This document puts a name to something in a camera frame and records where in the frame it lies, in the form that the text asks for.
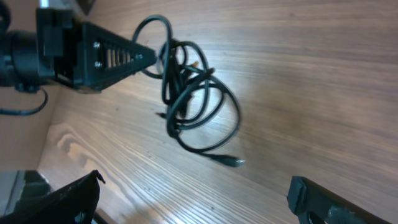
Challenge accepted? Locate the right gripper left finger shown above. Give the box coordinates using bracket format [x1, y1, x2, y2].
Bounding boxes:
[1, 170, 105, 224]

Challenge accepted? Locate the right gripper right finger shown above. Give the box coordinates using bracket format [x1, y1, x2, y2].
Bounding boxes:
[287, 175, 386, 224]

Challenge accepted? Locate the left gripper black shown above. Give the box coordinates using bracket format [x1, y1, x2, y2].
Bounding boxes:
[35, 8, 157, 92]

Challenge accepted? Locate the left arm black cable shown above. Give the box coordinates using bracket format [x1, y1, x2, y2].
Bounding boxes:
[0, 88, 49, 116]

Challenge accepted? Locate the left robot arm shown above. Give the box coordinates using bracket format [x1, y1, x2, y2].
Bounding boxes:
[1, 2, 156, 93]

